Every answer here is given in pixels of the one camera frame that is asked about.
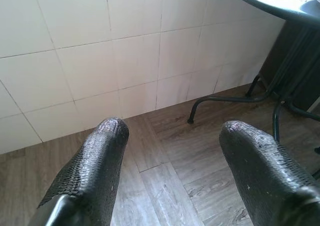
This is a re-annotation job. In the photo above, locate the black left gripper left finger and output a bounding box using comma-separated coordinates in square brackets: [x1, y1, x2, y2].
[34, 117, 130, 226]

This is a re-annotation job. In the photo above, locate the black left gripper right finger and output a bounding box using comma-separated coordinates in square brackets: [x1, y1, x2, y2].
[218, 120, 320, 226]

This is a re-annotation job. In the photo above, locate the dark brown cabinet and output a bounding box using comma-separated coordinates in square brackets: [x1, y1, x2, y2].
[257, 18, 320, 112]

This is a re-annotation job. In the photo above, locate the round black table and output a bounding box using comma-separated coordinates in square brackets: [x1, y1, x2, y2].
[187, 0, 320, 182]

